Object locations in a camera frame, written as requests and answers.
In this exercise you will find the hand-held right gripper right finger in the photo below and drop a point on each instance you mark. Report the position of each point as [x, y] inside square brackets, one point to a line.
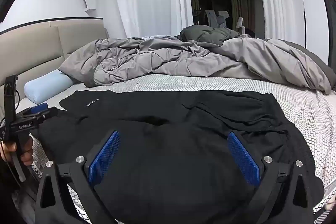
[242, 158]

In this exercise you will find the light blue pillow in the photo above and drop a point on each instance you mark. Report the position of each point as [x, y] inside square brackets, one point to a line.
[44, 88]

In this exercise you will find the white dotted bed sheet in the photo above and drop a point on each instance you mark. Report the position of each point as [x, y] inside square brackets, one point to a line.
[302, 108]

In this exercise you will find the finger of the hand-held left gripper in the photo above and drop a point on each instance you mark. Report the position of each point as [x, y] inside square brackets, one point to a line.
[38, 108]
[48, 113]

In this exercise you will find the black pants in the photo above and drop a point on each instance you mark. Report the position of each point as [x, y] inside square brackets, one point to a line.
[168, 150]

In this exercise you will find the olive curtain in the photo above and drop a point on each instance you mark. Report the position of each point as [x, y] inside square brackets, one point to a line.
[241, 6]

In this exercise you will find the white chair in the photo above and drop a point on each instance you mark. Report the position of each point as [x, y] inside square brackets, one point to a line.
[223, 18]
[210, 18]

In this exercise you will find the person's left hand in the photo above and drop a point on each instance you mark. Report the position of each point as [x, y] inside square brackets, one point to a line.
[26, 153]

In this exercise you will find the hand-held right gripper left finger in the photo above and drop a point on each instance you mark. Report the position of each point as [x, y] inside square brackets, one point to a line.
[105, 158]

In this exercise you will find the beige padded headboard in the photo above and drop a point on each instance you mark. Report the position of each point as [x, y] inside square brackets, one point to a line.
[34, 48]

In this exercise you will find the grey duvet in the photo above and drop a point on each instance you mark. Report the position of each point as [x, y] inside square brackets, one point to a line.
[157, 58]

